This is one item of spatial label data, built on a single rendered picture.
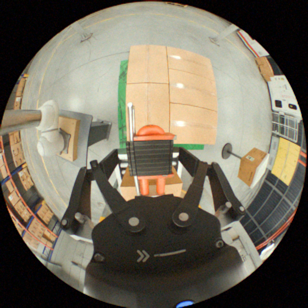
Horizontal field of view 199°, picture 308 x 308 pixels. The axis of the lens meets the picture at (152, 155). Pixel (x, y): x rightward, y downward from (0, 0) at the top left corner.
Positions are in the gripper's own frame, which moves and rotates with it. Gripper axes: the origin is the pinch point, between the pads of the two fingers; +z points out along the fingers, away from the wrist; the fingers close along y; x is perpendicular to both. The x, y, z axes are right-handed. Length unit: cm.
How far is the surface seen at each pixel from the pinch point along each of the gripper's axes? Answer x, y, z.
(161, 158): 0.1, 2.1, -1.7
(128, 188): -31.1, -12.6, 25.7
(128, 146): 2.6, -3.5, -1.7
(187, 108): 22, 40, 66
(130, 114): 7.9, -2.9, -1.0
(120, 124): 6, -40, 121
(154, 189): -10.0, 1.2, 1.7
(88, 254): -906, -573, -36
